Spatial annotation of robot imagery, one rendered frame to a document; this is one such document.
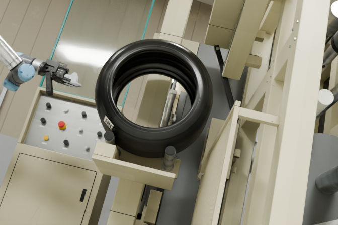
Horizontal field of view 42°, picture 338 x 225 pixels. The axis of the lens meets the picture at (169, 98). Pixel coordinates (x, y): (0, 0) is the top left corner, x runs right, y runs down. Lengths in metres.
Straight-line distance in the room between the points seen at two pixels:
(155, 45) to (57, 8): 3.52
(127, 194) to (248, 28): 1.01
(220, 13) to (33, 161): 1.37
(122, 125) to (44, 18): 3.64
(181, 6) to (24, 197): 1.43
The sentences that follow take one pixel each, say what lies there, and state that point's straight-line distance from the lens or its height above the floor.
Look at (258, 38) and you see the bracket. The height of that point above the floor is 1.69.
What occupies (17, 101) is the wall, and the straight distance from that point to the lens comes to 5.11.
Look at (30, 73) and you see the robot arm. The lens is 2.08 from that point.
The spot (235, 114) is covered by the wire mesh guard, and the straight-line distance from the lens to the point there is 1.49.
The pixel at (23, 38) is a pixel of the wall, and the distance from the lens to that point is 5.38.
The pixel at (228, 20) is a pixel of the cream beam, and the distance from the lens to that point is 2.28.
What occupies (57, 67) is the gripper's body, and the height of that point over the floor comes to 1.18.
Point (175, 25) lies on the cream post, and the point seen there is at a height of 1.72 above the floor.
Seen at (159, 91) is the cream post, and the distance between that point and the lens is 2.42.
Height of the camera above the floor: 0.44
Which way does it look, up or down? 20 degrees up
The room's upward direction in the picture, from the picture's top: 14 degrees clockwise
